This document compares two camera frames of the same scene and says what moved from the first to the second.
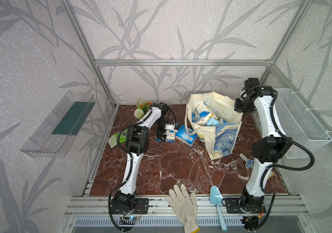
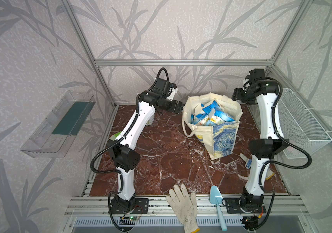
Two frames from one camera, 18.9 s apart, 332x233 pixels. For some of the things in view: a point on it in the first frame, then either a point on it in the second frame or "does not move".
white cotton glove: (186, 209) does not move
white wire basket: (297, 124) does not move
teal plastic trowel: (215, 197) does not move
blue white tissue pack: (182, 135) -> (216, 115)
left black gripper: (159, 132) -> (172, 108)
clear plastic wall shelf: (53, 136) does not move
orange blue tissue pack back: (170, 137) -> (202, 119)
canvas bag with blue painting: (216, 121) does not move
